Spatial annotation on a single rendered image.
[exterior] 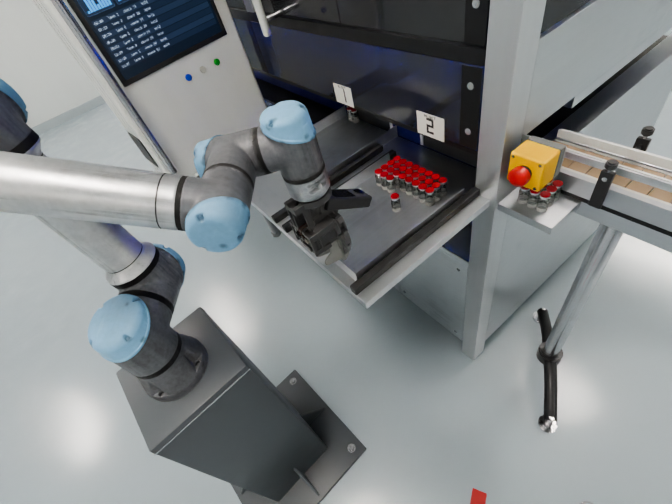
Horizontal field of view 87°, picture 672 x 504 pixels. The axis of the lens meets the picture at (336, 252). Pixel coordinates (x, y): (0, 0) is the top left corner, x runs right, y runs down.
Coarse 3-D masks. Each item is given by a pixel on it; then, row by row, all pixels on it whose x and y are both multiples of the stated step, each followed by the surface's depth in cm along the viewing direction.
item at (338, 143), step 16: (336, 112) 124; (320, 128) 123; (336, 128) 122; (352, 128) 120; (368, 128) 117; (320, 144) 118; (336, 144) 115; (352, 144) 113; (368, 144) 105; (384, 144) 109; (336, 160) 109; (352, 160) 105
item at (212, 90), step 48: (48, 0) 92; (96, 0) 97; (144, 0) 105; (192, 0) 113; (96, 48) 102; (144, 48) 110; (192, 48) 119; (240, 48) 130; (144, 96) 116; (192, 96) 126; (240, 96) 138; (144, 144) 123; (192, 144) 133
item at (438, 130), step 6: (420, 114) 86; (426, 114) 84; (420, 120) 87; (426, 120) 85; (438, 120) 82; (420, 126) 88; (426, 126) 86; (438, 126) 83; (420, 132) 89; (426, 132) 88; (438, 132) 84; (438, 138) 86
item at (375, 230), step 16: (384, 160) 100; (368, 176) 100; (368, 192) 96; (384, 192) 95; (400, 192) 93; (448, 192) 89; (368, 208) 92; (384, 208) 90; (416, 208) 88; (432, 208) 87; (352, 224) 89; (368, 224) 88; (384, 224) 87; (400, 224) 86; (416, 224) 80; (352, 240) 86; (368, 240) 84; (384, 240) 83; (400, 240) 79; (352, 256) 82; (368, 256) 81; (384, 256) 78; (352, 272) 76
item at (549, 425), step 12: (540, 312) 147; (540, 324) 142; (540, 348) 132; (540, 360) 132; (552, 360) 128; (552, 372) 126; (552, 384) 125; (552, 396) 124; (552, 408) 123; (540, 420) 127; (552, 420) 122; (552, 432) 125
